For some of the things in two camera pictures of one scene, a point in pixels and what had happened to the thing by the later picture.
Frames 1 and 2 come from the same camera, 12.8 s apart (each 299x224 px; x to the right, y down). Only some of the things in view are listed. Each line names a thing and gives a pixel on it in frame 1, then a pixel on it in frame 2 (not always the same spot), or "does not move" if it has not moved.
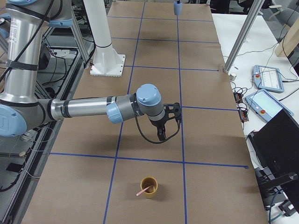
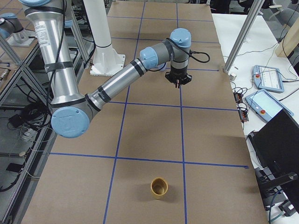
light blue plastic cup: (177, 8) → (161, 67)
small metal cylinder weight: (232, 77) does not move
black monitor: (274, 148) does not move
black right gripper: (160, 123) → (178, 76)
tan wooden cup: (147, 182) → (159, 187)
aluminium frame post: (252, 15) does not move
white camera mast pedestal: (105, 62) does not move
